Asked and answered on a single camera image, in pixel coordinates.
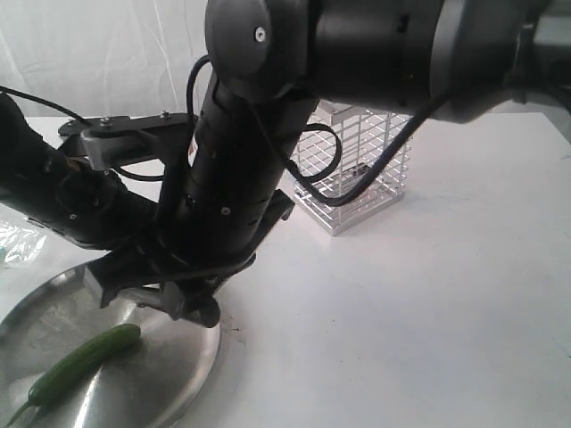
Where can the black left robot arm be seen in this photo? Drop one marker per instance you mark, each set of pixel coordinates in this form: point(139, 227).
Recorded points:
point(92, 209)

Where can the chrome wire utensil holder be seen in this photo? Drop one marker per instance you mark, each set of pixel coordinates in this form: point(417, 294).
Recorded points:
point(364, 134)

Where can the clear plastic bag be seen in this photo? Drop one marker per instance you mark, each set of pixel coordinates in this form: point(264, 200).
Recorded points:
point(20, 244)

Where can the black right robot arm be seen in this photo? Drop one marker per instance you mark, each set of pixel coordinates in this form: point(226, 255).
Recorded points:
point(283, 68)

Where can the round stainless steel plate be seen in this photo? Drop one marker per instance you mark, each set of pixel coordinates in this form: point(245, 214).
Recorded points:
point(150, 384)

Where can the green cucumber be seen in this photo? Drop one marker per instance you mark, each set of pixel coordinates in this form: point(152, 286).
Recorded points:
point(72, 368)

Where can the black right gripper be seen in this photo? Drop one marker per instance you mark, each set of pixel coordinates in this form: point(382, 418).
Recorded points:
point(143, 271)

